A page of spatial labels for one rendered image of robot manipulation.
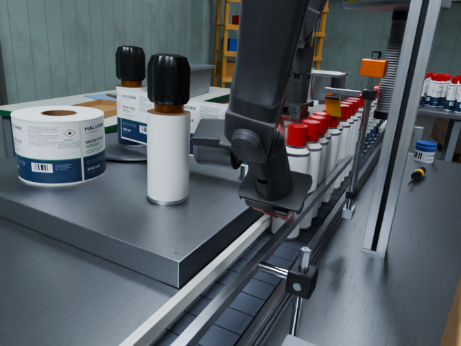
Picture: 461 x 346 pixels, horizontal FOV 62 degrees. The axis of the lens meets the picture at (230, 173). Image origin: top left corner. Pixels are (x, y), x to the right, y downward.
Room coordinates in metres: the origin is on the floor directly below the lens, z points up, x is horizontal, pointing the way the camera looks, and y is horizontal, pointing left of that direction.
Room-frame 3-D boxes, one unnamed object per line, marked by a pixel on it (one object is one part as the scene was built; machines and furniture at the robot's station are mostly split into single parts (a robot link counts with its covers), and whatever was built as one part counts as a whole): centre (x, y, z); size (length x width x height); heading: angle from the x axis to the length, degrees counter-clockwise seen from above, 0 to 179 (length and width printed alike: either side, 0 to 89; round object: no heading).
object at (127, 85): (1.14, 0.31, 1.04); 0.09 x 0.09 x 0.29
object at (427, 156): (1.40, -0.72, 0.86); 0.07 x 0.07 x 0.07
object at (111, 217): (1.02, 0.19, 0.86); 0.80 x 0.67 x 0.05; 153
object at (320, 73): (1.14, -0.25, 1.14); 0.14 x 0.11 x 0.01; 153
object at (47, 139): (0.89, 0.41, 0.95); 0.20 x 0.20 x 0.14
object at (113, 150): (1.14, 0.31, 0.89); 0.31 x 0.31 x 0.01
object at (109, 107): (2.09, 0.73, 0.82); 0.34 x 0.24 x 0.04; 166
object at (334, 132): (0.82, -0.21, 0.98); 0.05 x 0.05 x 0.20
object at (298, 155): (0.63, -0.11, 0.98); 0.05 x 0.05 x 0.20
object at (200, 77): (2.97, 0.45, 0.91); 0.60 x 0.40 x 0.22; 163
